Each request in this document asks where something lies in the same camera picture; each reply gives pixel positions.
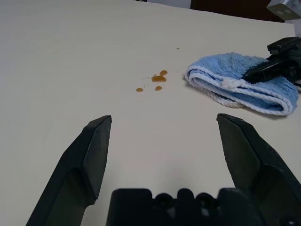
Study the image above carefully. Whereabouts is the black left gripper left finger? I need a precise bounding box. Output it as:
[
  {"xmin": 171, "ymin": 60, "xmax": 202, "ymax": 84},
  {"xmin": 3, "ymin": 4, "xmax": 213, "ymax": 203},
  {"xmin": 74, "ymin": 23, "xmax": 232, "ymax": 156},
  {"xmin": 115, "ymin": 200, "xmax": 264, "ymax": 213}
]
[{"xmin": 25, "ymin": 115, "xmax": 113, "ymax": 226}]

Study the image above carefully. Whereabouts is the brown liquid spill long blob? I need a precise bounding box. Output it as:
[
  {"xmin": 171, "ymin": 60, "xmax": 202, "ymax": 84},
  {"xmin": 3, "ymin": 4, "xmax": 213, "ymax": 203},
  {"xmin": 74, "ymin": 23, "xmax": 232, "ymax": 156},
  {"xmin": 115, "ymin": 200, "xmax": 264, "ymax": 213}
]
[{"xmin": 135, "ymin": 69, "xmax": 169, "ymax": 93}]

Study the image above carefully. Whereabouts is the blue rag with white edging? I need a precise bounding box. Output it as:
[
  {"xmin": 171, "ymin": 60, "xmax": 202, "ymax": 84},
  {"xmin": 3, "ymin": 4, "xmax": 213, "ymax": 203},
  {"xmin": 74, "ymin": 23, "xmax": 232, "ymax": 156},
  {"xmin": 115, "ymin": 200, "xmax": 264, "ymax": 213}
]
[{"xmin": 184, "ymin": 52, "xmax": 299, "ymax": 117}]

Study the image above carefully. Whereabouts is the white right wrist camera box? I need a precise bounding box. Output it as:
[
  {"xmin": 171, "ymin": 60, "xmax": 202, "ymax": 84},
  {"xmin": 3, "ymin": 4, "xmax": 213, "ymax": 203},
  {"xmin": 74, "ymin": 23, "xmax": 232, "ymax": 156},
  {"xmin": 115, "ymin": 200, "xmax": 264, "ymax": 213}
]
[{"xmin": 266, "ymin": 0, "xmax": 298, "ymax": 21}]

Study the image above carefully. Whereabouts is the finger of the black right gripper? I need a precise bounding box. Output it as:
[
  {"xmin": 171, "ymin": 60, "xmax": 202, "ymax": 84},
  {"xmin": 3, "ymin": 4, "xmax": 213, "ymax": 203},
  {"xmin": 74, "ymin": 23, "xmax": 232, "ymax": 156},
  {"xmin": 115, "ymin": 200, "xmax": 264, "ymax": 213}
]
[
  {"xmin": 267, "ymin": 37, "xmax": 301, "ymax": 56},
  {"xmin": 242, "ymin": 53, "xmax": 301, "ymax": 83}
]

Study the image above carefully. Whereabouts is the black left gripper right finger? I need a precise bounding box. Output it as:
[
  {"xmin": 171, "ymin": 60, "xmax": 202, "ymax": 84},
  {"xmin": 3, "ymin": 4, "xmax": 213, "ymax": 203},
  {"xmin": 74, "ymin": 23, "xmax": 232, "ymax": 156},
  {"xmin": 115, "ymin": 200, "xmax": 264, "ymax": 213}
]
[{"xmin": 216, "ymin": 113, "xmax": 301, "ymax": 226}]

